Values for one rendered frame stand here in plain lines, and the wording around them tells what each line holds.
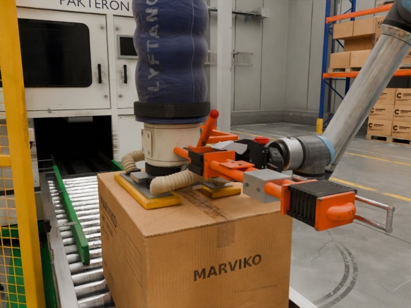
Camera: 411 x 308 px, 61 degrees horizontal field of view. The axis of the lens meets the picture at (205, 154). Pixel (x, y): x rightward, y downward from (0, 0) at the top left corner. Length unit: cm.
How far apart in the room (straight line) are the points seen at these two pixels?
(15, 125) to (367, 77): 115
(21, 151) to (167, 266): 78
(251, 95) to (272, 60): 144
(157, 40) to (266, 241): 60
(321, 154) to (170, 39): 51
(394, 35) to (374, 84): 13
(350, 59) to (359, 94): 847
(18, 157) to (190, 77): 73
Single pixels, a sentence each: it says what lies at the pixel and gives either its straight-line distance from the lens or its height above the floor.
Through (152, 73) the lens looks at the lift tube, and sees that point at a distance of 98.
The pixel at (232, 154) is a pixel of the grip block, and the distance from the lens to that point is 83.
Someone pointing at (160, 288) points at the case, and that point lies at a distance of 83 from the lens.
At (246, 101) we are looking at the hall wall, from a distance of 1190.
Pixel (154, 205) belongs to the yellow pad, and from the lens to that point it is 91.
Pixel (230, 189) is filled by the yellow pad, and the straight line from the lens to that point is 101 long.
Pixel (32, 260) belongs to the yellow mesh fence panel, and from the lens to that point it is 152.
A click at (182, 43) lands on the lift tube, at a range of 97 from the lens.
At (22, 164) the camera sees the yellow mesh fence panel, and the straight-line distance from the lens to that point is 140.
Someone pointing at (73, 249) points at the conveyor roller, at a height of 54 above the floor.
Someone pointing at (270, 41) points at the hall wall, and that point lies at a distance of 1260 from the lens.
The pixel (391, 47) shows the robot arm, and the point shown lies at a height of 136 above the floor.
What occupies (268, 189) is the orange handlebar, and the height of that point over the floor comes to 108.
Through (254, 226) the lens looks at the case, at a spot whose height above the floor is 92.
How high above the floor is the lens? 126
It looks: 11 degrees down
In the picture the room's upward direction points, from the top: straight up
